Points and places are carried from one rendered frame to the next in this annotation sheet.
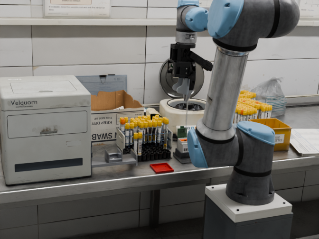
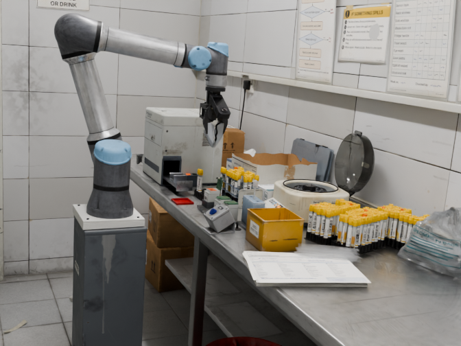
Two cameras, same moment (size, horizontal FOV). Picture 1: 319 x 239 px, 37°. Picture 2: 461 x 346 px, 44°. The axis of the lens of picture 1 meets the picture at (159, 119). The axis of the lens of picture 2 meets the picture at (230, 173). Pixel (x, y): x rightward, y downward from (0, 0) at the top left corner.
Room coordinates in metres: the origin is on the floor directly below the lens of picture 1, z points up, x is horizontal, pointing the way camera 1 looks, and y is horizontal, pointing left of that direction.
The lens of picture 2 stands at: (1.65, -2.14, 1.45)
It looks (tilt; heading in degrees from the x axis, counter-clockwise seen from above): 12 degrees down; 87
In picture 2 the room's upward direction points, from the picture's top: 4 degrees clockwise
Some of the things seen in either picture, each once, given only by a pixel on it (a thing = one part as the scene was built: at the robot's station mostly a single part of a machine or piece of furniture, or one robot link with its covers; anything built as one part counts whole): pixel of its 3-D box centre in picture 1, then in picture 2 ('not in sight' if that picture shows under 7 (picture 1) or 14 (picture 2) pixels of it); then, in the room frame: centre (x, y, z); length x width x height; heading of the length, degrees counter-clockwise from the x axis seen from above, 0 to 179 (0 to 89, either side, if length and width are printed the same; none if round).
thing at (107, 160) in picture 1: (107, 158); (176, 178); (1.56, 0.18, 0.92); 0.21 x 0.07 x 0.05; 112
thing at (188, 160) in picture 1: (183, 154); (210, 205); (1.70, -0.10, 0.89); 0.09 x 0.05 x 0.04; 22
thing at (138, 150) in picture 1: (147, 142); (212, 186); (1.71, 0.04, 0.93); 0.17 x 0.09 x 0.11; 113
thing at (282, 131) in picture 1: (268, 134); (274, 229); (1.89, -0.46, 0.93); 0.13 x 0.13 x 0.10; 18
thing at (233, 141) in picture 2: not in sight; (214, 143); (1.72, 0.88, 0.97); 0.31 x 0.23 x 0.18; 105
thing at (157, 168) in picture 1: (161, 168); (182, 201); (1.60, -0.02, 0.88); 0.07 x 0.07 x 0.01; 22
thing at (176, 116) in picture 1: (189, 117); (304, 201); (2.04, -0.13, 0.94); 0.30 x 0.24 x 0.12; 13
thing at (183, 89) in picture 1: (183, 90); (207, 133); (1.68, -0.08, 1.15); 0.06 x 0.03 x 0.09; 112
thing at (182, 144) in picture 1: (184, 147); (211, 198); (1.71, -0.10, 0.92); 0.05 x 0.04 x 0.06; 22
